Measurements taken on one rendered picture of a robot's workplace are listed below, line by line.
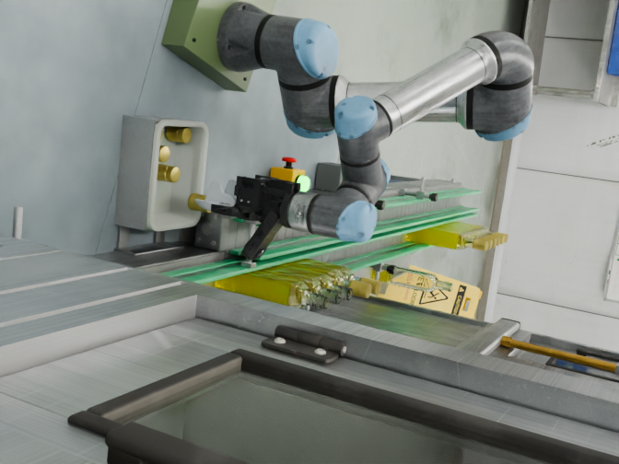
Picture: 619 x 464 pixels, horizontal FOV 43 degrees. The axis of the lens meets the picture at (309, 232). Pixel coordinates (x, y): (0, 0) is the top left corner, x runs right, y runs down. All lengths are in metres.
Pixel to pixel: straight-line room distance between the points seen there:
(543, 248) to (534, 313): 0.62
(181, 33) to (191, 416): 1.26
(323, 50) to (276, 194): 0.36
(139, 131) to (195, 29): 0.25
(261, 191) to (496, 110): 0.52
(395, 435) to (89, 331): 0.23
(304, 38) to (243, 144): 0.43
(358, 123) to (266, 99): 0.71
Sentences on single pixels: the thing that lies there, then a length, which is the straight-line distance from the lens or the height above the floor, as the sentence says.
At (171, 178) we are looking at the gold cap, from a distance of 1.66.
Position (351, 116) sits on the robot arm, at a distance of 1.38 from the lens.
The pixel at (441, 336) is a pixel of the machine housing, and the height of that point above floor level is 1.24.
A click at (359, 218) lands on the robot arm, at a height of 1.27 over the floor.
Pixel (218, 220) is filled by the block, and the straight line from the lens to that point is 1.72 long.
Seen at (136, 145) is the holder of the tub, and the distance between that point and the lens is 1.60.
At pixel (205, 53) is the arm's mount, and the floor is 0.81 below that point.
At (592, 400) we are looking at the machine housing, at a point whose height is 1.76.
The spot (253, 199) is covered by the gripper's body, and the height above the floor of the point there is 1.05.
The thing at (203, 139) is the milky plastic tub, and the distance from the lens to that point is 1.70.
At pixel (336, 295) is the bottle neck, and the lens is 1.68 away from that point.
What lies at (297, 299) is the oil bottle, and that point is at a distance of 1.65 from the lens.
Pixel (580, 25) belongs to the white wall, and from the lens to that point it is 7.58.
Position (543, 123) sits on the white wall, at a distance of 7.55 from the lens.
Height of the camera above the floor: 1.81
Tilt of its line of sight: 26 degrees down
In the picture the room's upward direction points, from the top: 101 degrees clockwise
